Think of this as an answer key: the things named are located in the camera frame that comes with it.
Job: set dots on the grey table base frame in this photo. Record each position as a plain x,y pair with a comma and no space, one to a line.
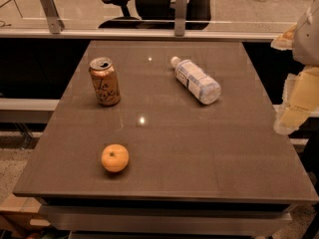
165,221

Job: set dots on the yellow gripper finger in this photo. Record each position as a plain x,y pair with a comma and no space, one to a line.
285,40
300,98

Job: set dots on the metal bracket post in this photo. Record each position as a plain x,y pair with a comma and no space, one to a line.
179,17
55,23

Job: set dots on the horizontal metal rail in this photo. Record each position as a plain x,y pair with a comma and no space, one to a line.
139,34

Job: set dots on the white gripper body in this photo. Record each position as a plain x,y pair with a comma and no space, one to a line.
307,42

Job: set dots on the orange La Croix can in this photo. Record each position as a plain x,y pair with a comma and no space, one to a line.
105,81

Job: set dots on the black office chair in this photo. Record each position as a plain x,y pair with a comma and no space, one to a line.
159,14

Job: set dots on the middle metal bracket post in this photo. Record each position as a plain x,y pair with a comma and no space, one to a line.
179,17

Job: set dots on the orange fruit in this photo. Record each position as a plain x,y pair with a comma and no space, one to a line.
115,158

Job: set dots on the clear plastic water bottle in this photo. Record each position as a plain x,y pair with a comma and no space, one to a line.
205,88

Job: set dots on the left metal bracket post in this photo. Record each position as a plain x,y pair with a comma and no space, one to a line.
55,23

